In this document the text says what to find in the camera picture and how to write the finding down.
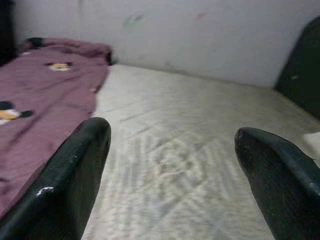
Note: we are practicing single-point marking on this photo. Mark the pink cartoon mouse blanket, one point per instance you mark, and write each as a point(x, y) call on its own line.
point(50, 87)

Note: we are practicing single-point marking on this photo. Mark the black tufted headboard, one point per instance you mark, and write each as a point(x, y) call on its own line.
point(302, 75)

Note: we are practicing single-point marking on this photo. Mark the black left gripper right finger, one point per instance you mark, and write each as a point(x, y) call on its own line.
point(287, 195)

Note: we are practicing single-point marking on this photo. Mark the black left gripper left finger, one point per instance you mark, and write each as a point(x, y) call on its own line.
point(55, 195)

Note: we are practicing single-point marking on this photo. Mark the white quilted mattress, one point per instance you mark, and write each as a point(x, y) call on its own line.
point(175, 120)

